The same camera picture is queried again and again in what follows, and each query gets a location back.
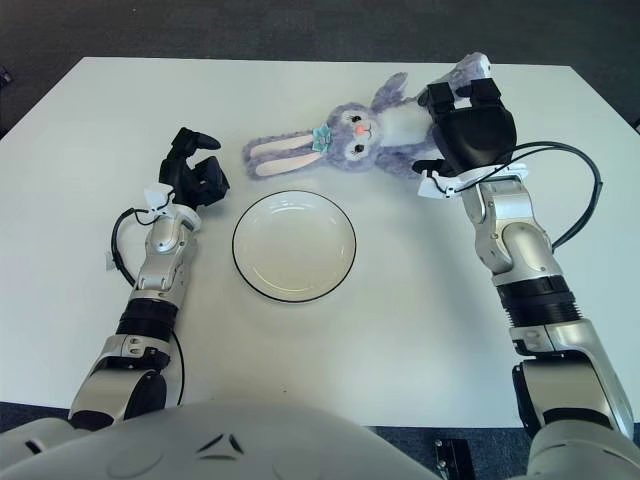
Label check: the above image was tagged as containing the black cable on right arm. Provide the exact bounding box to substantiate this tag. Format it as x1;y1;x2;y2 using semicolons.
499;142;604;251

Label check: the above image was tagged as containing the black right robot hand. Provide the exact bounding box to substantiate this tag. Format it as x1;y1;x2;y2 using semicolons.
412;77;517;177

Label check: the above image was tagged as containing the white plate with black rim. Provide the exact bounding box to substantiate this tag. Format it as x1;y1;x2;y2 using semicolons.
231;190;358;303

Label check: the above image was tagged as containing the grey robot torso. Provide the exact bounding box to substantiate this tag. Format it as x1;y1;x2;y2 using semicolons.
99;399;444;480

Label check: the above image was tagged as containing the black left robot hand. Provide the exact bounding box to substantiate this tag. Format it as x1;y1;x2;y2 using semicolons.
158;127;231;211

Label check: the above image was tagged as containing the purple plush bunny doll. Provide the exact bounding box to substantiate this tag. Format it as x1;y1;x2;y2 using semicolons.
243;51;495;182

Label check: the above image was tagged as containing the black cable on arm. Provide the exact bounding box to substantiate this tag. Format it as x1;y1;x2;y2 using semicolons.
110;207;186;401
499;142;604;251

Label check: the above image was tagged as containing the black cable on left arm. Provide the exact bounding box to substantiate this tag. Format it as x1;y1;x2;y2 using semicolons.
110;207;186;401

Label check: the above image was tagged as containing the black metal bracket on floor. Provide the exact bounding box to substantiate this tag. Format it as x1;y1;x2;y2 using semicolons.
433;438;474;480

